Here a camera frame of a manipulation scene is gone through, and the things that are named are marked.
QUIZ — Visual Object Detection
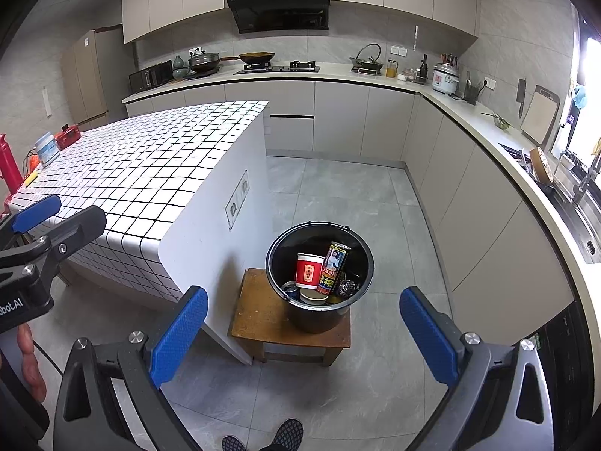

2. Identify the red paper cup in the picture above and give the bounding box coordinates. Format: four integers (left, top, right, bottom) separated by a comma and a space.
295, 253, 327, 292

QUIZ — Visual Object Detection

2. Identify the round wooden board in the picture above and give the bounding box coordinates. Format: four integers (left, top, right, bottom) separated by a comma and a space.
530, 147, 556, 185

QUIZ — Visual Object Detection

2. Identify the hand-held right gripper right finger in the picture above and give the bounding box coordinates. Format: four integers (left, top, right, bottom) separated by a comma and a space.
399, 286, 555, 451

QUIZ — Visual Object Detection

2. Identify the yellow black portrait tin can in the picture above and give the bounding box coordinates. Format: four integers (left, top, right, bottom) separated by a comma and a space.
317, 241, 353, 296

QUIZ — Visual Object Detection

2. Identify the black lidded pot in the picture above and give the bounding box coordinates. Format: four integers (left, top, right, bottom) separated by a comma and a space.
189, 51, 221, 73

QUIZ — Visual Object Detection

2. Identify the green plant in bowl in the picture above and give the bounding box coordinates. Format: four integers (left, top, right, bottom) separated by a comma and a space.
480, 112, 512, 130

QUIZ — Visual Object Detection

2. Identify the small red appliance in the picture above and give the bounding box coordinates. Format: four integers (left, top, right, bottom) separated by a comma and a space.
54, 123, 82, 151

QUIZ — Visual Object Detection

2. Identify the dark utensil holder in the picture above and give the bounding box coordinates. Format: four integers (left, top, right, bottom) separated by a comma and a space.
464, 71, 480, 105

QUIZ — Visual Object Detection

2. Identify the white rice cooker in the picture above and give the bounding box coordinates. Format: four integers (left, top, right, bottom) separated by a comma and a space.
432, 61, 459, 96

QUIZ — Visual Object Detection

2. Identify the low wooden stool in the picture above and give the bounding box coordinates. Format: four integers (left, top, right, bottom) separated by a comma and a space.
228, 268, 352, 368

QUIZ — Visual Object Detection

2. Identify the black gas stove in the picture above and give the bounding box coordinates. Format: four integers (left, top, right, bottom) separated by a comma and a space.
233, 60, 321, 76

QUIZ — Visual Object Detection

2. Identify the steel sink faucet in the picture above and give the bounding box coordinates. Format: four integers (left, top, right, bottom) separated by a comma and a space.
570, 153, 601, 205

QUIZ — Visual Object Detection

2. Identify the red thermos flask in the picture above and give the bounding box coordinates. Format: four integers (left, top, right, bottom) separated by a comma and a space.
0, 132, 24, 195

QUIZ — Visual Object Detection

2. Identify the island power outlet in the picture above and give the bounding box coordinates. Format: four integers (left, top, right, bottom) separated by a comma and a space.
225, 169, 249, 231

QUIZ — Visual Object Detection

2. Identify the white blue round container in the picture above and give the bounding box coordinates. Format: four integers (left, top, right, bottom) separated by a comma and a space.
35, 132, 61, 166

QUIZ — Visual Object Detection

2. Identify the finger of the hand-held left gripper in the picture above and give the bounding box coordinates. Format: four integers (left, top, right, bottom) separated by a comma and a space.
0, 205, 107, 292
0, 194, 62, 251

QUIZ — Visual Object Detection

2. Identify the kitchen sink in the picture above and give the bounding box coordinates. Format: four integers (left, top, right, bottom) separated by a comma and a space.
498, 143, 601, 264

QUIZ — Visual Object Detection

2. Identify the white kitchen island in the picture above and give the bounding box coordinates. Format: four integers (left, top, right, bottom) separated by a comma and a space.
9, 100, 272, 366

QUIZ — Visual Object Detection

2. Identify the black microwave oven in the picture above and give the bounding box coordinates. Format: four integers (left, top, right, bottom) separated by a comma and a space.
128, 60, 174, 94

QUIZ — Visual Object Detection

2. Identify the black plastic bucket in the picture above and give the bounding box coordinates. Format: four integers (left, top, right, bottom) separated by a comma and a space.
265, 221, 375, 334

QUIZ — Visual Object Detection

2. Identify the brown wok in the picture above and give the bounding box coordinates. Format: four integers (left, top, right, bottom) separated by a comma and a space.
220, 51, 275, 64

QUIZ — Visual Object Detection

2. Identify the black range hood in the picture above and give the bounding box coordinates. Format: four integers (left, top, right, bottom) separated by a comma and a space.
224, 0, 330, 35

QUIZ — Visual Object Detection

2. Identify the person's left hand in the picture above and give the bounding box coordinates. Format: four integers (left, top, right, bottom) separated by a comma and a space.
15, 325, 48, 404

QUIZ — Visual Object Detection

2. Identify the black cable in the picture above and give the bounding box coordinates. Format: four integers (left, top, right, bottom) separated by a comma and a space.
30, 338, 64, 379

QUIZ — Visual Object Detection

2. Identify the beige refrigerator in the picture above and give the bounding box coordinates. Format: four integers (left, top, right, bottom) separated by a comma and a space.
60, 28, 137, 127

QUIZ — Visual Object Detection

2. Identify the black built-in dishwasher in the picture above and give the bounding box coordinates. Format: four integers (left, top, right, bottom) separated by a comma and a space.
533, 298, 601, 451

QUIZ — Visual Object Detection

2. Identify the kitchen window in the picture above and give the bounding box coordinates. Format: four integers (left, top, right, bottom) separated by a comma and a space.
570, 5, 601, 160

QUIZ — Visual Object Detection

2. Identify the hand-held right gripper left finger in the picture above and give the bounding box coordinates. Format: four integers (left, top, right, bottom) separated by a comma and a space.
53, 286, 210, 451

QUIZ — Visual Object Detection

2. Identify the beige cutting board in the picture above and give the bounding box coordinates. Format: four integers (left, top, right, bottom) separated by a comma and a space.
520, 85, 560, 147

